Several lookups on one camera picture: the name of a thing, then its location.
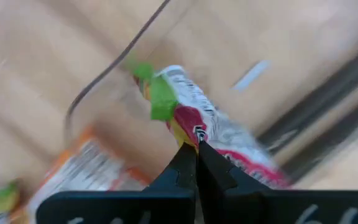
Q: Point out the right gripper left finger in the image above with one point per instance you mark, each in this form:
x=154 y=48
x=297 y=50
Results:
x=172 y=186

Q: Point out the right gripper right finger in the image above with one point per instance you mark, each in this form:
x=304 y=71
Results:
x=228 y=199

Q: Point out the red lime chili ramen pack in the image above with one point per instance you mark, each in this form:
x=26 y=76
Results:
x=85 y=174
x=194 y=102

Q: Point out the small clear plastic bin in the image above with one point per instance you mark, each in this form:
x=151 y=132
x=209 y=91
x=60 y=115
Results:
x=120 y=124

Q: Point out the white tape strip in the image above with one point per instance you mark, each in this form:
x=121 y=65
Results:
x=250 y=75

